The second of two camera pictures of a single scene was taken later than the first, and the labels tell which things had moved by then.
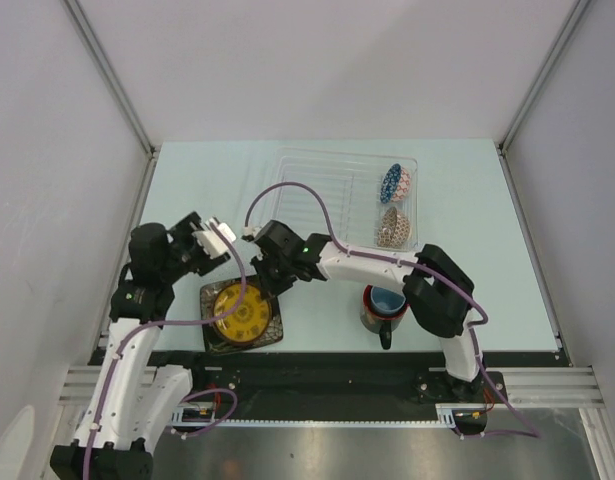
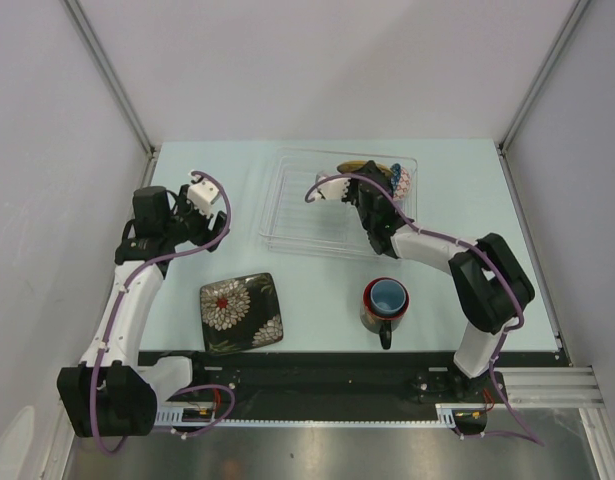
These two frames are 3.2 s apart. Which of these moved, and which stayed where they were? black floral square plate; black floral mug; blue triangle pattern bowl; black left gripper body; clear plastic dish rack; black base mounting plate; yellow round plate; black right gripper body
Moved: black left gripper body; black right gripper body; yellow round plate
Stayed: black base mounting plate; black floral mug; blue triangle pattern bowl; black floral square plate; clear plastic dish rack
